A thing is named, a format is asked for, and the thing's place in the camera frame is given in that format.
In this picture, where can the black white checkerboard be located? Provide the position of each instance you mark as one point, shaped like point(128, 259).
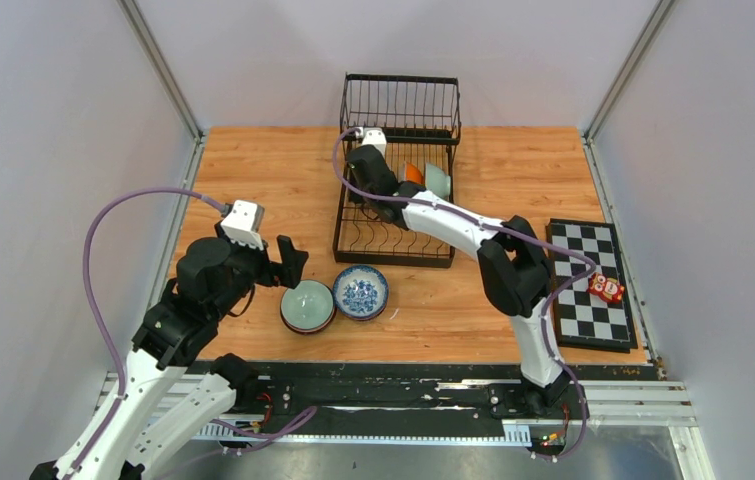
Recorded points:
point(594, 312)

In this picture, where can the celadon bowl black rim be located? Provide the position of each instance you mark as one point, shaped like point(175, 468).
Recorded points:
point(307, 309)

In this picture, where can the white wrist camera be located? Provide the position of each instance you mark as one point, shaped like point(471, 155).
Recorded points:
point(242, 223)
point(372, 136)

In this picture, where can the black wire dish rack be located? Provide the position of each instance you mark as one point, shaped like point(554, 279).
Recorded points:
point(420, 117)

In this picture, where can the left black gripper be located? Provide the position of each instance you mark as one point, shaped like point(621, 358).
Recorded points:
point(288, 272)

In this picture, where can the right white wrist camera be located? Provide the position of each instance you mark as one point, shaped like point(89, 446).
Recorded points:
point(372, 136)

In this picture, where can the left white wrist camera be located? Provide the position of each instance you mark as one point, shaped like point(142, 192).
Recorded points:
point(242, 223)

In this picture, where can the white bowl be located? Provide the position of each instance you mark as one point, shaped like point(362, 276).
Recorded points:
point(411, 173)

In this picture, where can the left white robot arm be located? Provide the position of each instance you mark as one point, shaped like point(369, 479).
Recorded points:
point(122, 441)

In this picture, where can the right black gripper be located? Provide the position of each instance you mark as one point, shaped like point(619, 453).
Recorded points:
point(355, 197)

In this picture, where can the celadon bowl brown rim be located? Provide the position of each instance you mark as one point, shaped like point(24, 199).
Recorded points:
point(437, 181)

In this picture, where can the red owl toy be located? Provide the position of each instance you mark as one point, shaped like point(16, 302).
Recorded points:
point(608, 289)

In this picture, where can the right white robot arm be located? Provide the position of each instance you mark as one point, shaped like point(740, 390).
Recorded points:
point(515, 272)

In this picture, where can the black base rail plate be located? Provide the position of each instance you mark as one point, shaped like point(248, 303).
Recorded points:
point(404, 399)

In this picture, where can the blue floral bowl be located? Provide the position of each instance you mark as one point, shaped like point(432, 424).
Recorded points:
point(360, 292)

